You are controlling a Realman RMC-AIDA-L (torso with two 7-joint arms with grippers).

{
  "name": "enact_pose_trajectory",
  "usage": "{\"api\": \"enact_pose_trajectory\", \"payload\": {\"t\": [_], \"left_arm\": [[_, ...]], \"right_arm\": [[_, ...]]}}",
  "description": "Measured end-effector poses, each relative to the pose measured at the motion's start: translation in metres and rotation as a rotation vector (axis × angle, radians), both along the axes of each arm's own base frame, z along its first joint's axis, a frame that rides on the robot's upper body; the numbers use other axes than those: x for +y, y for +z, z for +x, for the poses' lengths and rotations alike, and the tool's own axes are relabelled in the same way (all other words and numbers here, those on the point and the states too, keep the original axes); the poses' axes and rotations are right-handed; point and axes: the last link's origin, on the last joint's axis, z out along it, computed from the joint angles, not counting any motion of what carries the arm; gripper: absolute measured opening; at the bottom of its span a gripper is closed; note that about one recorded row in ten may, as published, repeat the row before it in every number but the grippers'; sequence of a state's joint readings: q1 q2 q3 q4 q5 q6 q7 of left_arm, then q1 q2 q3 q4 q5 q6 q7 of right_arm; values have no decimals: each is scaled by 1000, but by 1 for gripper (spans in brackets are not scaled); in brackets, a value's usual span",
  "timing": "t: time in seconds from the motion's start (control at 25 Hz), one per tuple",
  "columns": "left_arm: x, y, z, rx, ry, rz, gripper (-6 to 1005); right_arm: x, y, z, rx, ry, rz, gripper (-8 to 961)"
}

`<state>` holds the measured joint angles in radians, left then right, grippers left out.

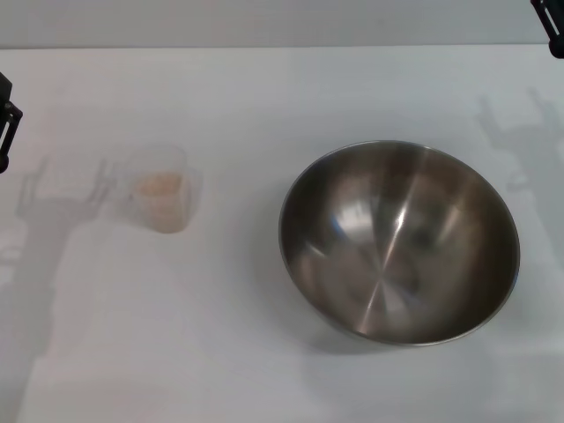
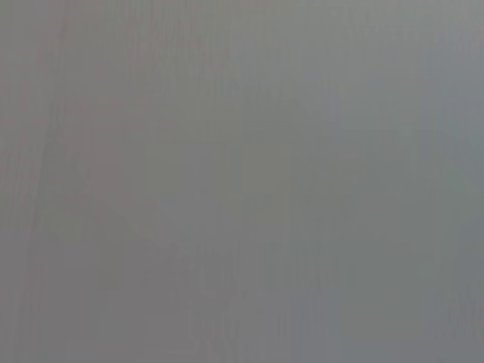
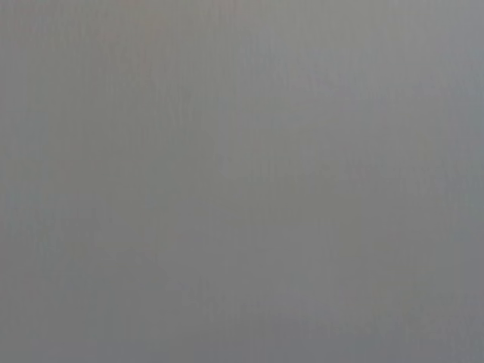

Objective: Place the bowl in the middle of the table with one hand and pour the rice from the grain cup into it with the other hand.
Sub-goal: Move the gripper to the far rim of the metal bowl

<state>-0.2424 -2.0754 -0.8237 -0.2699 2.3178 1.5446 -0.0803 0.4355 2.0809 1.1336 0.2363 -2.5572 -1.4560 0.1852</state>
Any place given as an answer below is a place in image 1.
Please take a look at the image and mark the stainless steel mixing bowl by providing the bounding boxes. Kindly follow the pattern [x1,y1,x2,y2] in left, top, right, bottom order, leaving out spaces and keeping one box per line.
[278,139,521,347]

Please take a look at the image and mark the clear plastic measuring cup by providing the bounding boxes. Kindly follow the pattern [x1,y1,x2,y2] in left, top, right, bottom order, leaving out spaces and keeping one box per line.
[115,145,204,234]

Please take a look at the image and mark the white uncooked rice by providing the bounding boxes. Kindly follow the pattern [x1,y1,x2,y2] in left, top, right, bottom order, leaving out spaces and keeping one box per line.
[134,173,186,233]

